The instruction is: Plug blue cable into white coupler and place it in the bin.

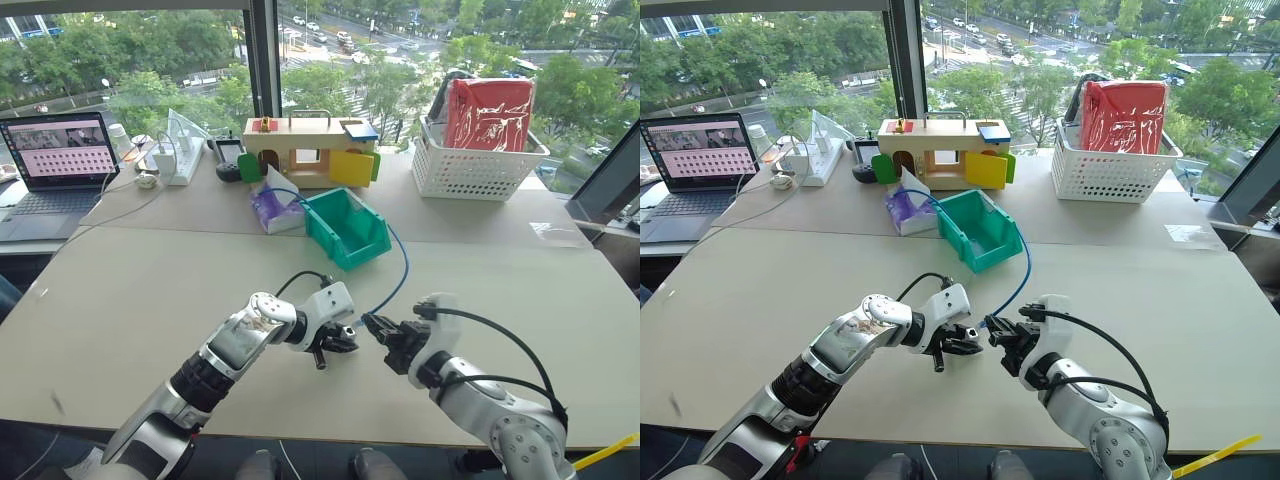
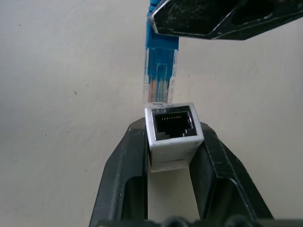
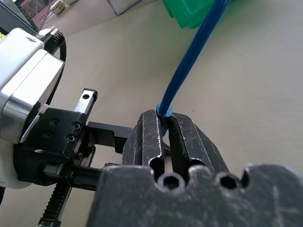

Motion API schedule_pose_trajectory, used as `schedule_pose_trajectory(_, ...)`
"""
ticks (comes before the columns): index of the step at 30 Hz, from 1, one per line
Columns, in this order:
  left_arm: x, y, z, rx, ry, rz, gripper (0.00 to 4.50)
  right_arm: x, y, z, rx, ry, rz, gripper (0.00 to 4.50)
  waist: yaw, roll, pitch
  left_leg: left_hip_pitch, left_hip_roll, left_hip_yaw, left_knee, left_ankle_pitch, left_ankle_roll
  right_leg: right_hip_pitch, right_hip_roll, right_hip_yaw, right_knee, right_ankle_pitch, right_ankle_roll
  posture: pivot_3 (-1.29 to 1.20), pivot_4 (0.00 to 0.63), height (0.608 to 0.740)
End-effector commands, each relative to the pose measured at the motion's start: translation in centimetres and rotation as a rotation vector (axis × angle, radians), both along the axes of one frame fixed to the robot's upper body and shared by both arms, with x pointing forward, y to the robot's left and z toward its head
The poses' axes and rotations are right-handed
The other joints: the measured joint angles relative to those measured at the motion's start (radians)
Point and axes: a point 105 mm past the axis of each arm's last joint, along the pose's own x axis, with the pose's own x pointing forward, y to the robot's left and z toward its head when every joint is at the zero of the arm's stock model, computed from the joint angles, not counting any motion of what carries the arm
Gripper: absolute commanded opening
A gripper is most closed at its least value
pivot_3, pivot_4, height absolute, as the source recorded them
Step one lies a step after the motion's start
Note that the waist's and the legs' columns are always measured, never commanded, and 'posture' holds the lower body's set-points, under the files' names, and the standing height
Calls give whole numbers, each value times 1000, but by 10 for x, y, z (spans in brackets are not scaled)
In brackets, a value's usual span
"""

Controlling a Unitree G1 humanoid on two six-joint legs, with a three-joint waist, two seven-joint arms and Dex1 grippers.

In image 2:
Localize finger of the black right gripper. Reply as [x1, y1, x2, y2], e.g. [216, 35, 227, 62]
[150, 0, 303, 41]

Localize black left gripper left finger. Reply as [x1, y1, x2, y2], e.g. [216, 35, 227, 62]
[89, 121, 150, 227]

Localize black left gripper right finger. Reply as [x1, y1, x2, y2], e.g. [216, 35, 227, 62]
[189, 122, 274, 224]

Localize white ethernet coupler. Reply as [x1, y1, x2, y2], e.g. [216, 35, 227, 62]
[144, 102, 205, 173]

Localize blue ethernet cable plug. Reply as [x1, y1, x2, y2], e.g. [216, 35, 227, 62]
[142, 0, 180, 106]

